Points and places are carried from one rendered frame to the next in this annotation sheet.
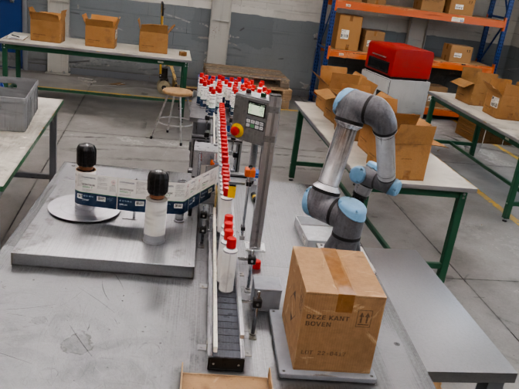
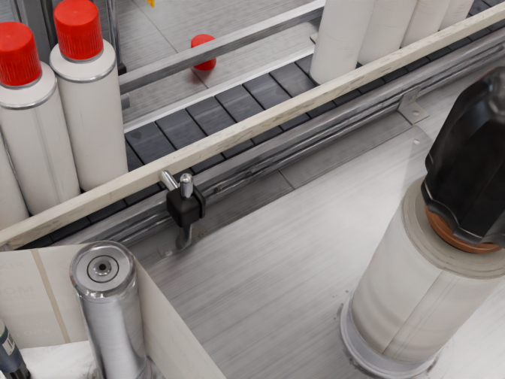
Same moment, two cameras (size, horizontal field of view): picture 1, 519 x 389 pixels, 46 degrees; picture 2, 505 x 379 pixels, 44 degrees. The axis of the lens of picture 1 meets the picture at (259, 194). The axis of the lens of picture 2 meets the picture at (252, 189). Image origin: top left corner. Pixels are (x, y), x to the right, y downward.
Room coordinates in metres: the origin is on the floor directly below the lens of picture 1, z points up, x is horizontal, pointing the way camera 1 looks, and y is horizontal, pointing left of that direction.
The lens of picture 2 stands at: (2.50, 0.51, 1.39)
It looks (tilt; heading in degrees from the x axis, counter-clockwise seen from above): 54 degrees down; 234
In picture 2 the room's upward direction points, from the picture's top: 10 degrees clockwise
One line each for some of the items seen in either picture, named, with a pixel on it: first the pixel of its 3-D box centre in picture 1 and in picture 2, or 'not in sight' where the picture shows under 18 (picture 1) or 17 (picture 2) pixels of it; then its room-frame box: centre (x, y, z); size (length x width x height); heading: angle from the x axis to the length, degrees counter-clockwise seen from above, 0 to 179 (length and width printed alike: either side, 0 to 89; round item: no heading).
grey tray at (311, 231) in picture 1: (321, 233); not in sight; (2.60, -0.31, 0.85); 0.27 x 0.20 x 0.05; 11
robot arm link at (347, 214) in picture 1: (348, 216); not in sight; (2.26, -0.36, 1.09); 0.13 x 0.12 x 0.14; 55
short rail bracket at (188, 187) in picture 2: (202, 232); (186, 213); (2.35, 0.21, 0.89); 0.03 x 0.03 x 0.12; 7
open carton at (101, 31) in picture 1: (101, 30); not in sight; (7.58, 2.17, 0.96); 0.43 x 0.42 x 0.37; 98
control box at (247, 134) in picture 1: (255, 118); not in sight; (2.47, 0.06, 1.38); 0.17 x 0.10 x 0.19; 62
